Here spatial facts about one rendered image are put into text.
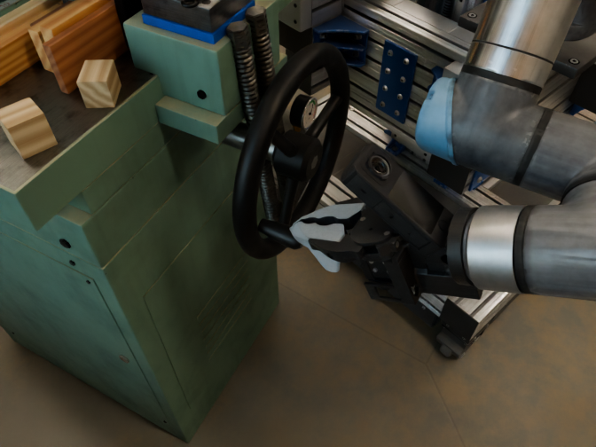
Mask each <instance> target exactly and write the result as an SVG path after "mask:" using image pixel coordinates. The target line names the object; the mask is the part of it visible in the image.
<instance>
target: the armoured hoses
mask: <svg viewBox="0 0 596 447"><path fill-rule="evenodd" d="M245 14H246V20H247V22H248V23H249V24H250V27H251V34H252V35H251V36H252V37H253V39H252V41H253V46H254V51H255V59H256V61H255V63H256V67H257V70H256V71H257V72H258V74H257V75H258V80H259V83H260V86H259V87H260V88H261V89H260V92H261V95H262V98H263V95H264V93H265V91H266V90H267V89H268V87H269V86H270V84H271V82H272V80H273V79H274V77H275V76H276V74H275V69H274V68H275V65H274V60H273V56H272V51H271V39H270V33H269V29H268V26H269V25H268V20H267V14H266V8H264V7H263V6H259V5H255V6H252V7H249V8H247V10H246V12H245ZM226 33H227V36H228V37H229V38H230V39H231V43H232V48H233V53H234V58H235V63H236V66H235V67H236V68H237V70H236V71H237V72H238V73H237V76H238V80H239V88H240V93H241V95H240V96H241V97H242V99H241V101H242V105H243V109H244V114H245V117H246V125H247V127H248V128H249V126H250V123H251V121H252V119H253V117H254V115H255V111H256V109H257V107H258V106H259V104H260V102H261V99H260V95H259V90H258V89H259V87H258V82H257V78H256V72H255V64H254V60H253V54H252V49H251V37H250V32H249V26H248V24H247V23H246V22H243V21H235V22H232V23H230V24H229V25H228V26H227V28H226ZM277 130H278V131H279V132H280V133H281V134H284V133H285V130H284V123H283V116H282V118H281V120H280V122H279V124H278V127H277ZM276 175H277V180H278V189H279V193H280V198H281V202H280V203H279V204H278V197H277V192H276V186H275V180H274V176H273V170H272V165H271V161H269V160H266V161H265V163H264V167H263V173H262V177H261V182H260V187H259V188H260V191H261V197H262V200H263V208H264V213H265V218H266V219H267V220H271V221H275V222H278V221H279V217H280V212H281V208H282V203H283V198H284V192H285V186H286V176H283V175H280V174H279V173H277V172H276ZM308 182H309V180H308V181H307V182H304V183H302V182H300V181H299V184H298V189H297V193H296V196H295V200H294V206H295V205H296V204H297V202H298V200H299V199H300V198H301V195H302V193H303V191H304V189H305V187H306V186H307V184H308Z"/></svg>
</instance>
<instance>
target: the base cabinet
mask: <svg viewBox="0 0 596 447"><path fill-rule="evenodd" d="M240 153H241V150H240V149H237V148H235V147H232V146H229V145H226V144H223V143H221V144H219V146H218V147H217V148H216V149H215V150H214V151H213V152H212V153H211V154H210V155H209V156H208V157H207V158H206V159H205V160H204V161H203V162H202V163H201V164H200V165H199V166H198V167H197V168H196V169H195V170H194V171H193V172H192V173H191V174H190V176H189V177H188V178H187V179H186V180H185V181H184V182H183V183H182V184H181V185H180V186H179V187H178V188H177V189H176V190H175V192H174V193H173V194H172V195H171V196H170V197H169V198H168V199H167V200H166V201H165V202H164V203H163V204H162V205H161V206H160V208H159V209H158V210H157V211H156V212H155V213H154V214H153V215H152V216H151V217H150V218H149V219H148V220H147V221H146V222H145V224H144V225H143V226H142V227H141V228H140V229H139V230H138V231H137V232H136V233H135V234H134V235H133V236H132V237H131V238H130V240H129V241H128V242H127V243H126V244H125V245H124V246H123V247H122V248H121V249H120V250H119V251H118V252H117V253H116V254H115V256H114V257H113V258H112V259H111V260H110V261H109V262H108V263H107V264H106V265H105V266H104V267H103V268H99V267H98V266H96V265H94V264H92V263H89V262H87V261H85V260H83V259H82V258H80V257H78V256H76V255H73V254H71V253H69V252H67V251H66V250H64V249H62V248H60V247H57V246H55V245H53V244H51V243H50V242H48V241H46V240H44V239H41V238H39V237H37V236H36V235H34V234H31V233H29V232H27V231H24V230H22V229H21V228H19V227H17V226H15V225H13V224H11V223H8V222H6V221H5V220H3V219H1V218H0V326H1V327H2V328H3V329H4V330H5V331H6V332H7V333H8V334H9V335H10V336H11V338H12V339H13V340H14V341H16V342H17V343H18V344H20V345H22V346H23V347H25V348H27V349H29V350H31V351H33V352H34V353H36V354H37V355H38V356H40V357H42V358H44V359H46V360H47V361H49V362H51V363H53V364H54V365H56V366H57V367H59V368H61V369H62V370H64V371H66V372H67V373H70V374H72V375H73V376H75V377H76V378H77V379H79V380H81V381H83V382H85V383H86V384H88V385H90V386H92V387H93V388H95V389H96V390H98V391H100V392H101V393H103V394H105V395H106V396H109V397H111V398H112V399H113V400H115V401H116V402H118V403H120V404H122V405H124V406H125V407H127V408H129V409H131V410H132V411H133V412H135V413H137V414H139V415H140V416H142V417H144V418H145V419H147V420H150V421H151V422H152V423H154V424H155V425H157V426H159V427H161V428H163V429H164V430H166V431H168V432H169V433H171V434H172V435H174V436H176V437H178V438H179V439H181V440H183V441H184V442H186V443H189V442H190V441H191V440H192V437H193V436H194V434H195V433H196V431H197V430H198V428H199V426H200V424H201V423H202V421H203V420H204V419H205V418H206V416H207V414H208V412H209V411H210V409H211V408H212V406H213V405H214V403H215V401H216V399H217V398H218V397H219V396H220V394H221V393H222V391H223V389H224V387H225V386H226V384H227V383H228V381H229V380H230V378H231V376H232V375H233V374H234V372H235V371H236V369H237V368H238V366H239V364H240V362H241V361H242V359H243V358H244V356H245V355H246V353H247V352H248V350H249V349H250V347H251V346H252V344H253V342H254V341H255V339H256V337H257V336H258V334H259V333H260V332H261V330H262V329H263V327H264V325H265V324H266V322H267V321H268V319H269V317H270V316H271V314H272V312H273V311H274V310H275V309H276V307H277V305H278V303H279V300H278V267H277V256H274V257H272V258H269V259H255V258H253V257H251V256H249V255H248V254H246V253H245V252H244V251H243V250H242V248H241V247H240V245H239V242H238V241H237V239H236V236H235V232H234V227H233V221H232V195H233V186H234V181H235V176H236V171H237V167H238V163H239V157H240Z"/></svg>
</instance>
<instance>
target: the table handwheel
mask: <svg viewBox="0 0 596 447"><path fill-rule="evenodd" d="M319 67H324V68H325V70H326V72H327V73H328V77H329V82H330V98H329V99H328V101H327V103H326V104H325V106H324V108H323V109H322V111H321V112H320V114H319V115H318V117H317V118H316V120H315V121H314V122H313V123H312V124H311V126H310V127H309V129H308V130H307V131H306V133H305V134H302V133H300V132H298V131H295V130H292V129H290V130H288V131H287V132H285V133H284V134H281V133H280V132H279V131H278V130H277V127H278V124H279V122H280V120H281V118H282V116H283V114H284V112H285V111H286V108H287V106H288V104H289V103H290V101H291V99H292V97H293V96H294V94H295V92H296V91H297V90H298V89H299V87H300V86H301V84H302V83H303V82H304V80H305V79H306V78H307V77H308V76H309V75H310V74H311V73H312V72H313V71H314V70H316V69H317V68H319ZM349 94H350V84H349V70H348V66H347V63H346V60H345V58H344V57H343V55H342V54H341V52H340V51H339V50H338V49H337V48H336V47H335V46H333V45H331V44H330V43H313V44H310V45H308V46H305V47H304V48H302V49H300V50H299V51H298V52H296V53H295V55H293V57H292V58H290V59H289V60H288V61H287V63H285V65H284V66H282V68H281V69H280V70H279V71H278V73H277V74H276V76H275V77H274V79H273V80H272V82H271V84H270V86H269V87H268V89H267V90H266V91H265V93H264V95H263V98H262V100H261V102H260V104H259V106H258V107H257V109H256V111H255V115H254V117H253V119H252V121H251V123H250V126H249V128H248V127H247V125H246V124H245V123H244V122H240V123H239V124H238V125H237V126H236V128H235V129H234V130H233V131H232V132H231V133H230V134H229V135H228V136H227V137H226V138H225V139H224V140H223V141H222V142H221V143H223V144H226V145H229V146H232V147H235V148H237V149H240V150H241V153H240V157H239V163H238V167H237V171H236V176H235V181H234V186H233V195H232V221H233V227H234V232H235V236H236V239H237V241H238V242H239V245H240V247H241V248H242V250H243V251H244V252H245V253H246V254H248V255H249V256H251V257H253V258H255V259H269V258H272V257H274V256H276V255H278V254H280V253H281V252H283V251H284V250H285V249H286V248H287V247H285V246H283V245H281V244H280V243H278V242H277V241H275V240H273V239H271V238H269V237H268V238H265V239H263V238H262V237H261V236H260V233H259V231H258V227H257V215H256V212H257V200H258V192H259V187H260V182H261V177H262V173H263V167H264V163H265V161H266V160H269V161H272V165H273V168H274V169H275V171H276V172H277V173H279V174H280V175H283V176H286V186H285V192H284V198H283V203H282V208H281V212H280V217H279V221H278V222H279V223H282V224H287V225H291V226H292V225H293V223H295V222H296V221H297V220H299V219H300V218H301V217H303V216H306V215H308V214H310V213H312V212H314V211H315V210H316V208H317V206H318V203H319V202H320V200H321V198H322V196H323V194H324V192H325V189H326V187H327V184H328V182H329V180H330V177H331V175H332V173H333V169H334V166H335V163H336V161H337V158H338V155H339V151H340V149H341V143H342V140H343V136H344V131H345V128H346V123H347V118H348V112H349ZM326 124H327V127H326V132H325V138H324V142H323V145H321V143H320V140H319V139H318V136H319V135H320V133H321V131H322V130H323V128H324V127H325V125H326ZM308 180H310V181H309V183H308V186H307V188H306V190H305V192H304V194H303V196H302V197H301V199H300V201H299V203H298V204H297V206H296V207H295V209H294V211H293V207H294V200H295V196H296V193H297V189H298V184H299V181H300V182H302V183H304V182H307V181H308ZM292 212H293V213H292Z"/></svg>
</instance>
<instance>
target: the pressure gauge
mask: <svg viewBox="0 0 596 447"><path fill-rule="evenodd" d="M313 101H314V103H313ZM312 105H313V107H312ZM311 109H312V111H311ZM317 109H318V101H317V99H316V98H314V97H310V96H307V95H304V94H300V95H298V96H297V97H296V98H295V100H294V102H293V104H292V106H291V110H290V115H289V120H290V122H291V124H292V125H293V128H294V130H295V131H298V132H299V131H301V128H302V129H308V128H309V127H310V126H311V124H312V123H313V122H314V119H315V117H316V114H317ZM309 113H311V115H309Z"/></svg>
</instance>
